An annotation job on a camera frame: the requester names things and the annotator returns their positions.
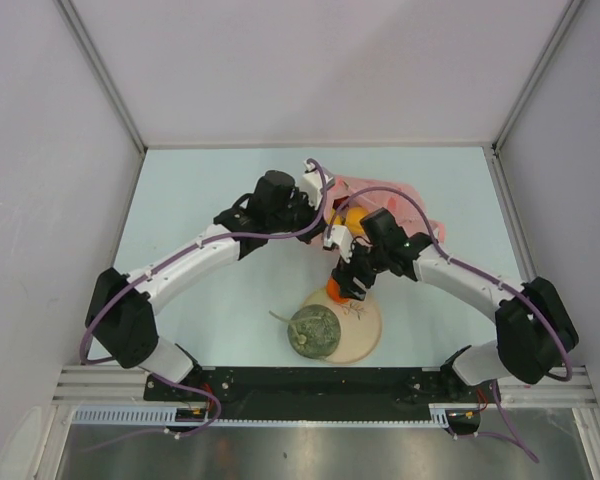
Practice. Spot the yellow fake fruit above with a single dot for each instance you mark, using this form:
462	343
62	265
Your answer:
353	219

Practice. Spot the green fake melon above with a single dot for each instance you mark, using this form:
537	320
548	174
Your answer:
313	331

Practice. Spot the yellow fake mango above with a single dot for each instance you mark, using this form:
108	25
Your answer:
333	218

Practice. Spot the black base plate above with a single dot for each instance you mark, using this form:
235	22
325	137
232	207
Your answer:
333	394

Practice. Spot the aluminium frame rail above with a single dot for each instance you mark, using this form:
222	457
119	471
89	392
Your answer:
112	385

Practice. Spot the white cable duct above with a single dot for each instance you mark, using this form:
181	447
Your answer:
181	418

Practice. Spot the pink plastic bag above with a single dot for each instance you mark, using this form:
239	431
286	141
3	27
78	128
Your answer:
404	212

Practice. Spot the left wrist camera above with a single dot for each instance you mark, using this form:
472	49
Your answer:
315	182

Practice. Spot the dark red fake apple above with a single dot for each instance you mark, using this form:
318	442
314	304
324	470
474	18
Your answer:
339	201

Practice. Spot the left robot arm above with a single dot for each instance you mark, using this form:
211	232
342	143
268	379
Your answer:
123	309

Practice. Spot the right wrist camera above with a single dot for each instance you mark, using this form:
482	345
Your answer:
339	238

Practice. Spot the beige ceramic plate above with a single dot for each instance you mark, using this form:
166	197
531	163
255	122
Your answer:
361	324

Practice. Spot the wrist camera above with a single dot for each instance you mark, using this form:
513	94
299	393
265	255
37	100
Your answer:
339	238
315	182

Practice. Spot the orange fake orange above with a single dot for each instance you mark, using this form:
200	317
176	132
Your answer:
332	289

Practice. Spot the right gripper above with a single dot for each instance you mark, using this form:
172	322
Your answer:
344	275

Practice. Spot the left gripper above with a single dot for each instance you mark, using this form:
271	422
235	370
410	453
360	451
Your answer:
312	212

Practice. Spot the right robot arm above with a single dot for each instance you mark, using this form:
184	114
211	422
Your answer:
534	332

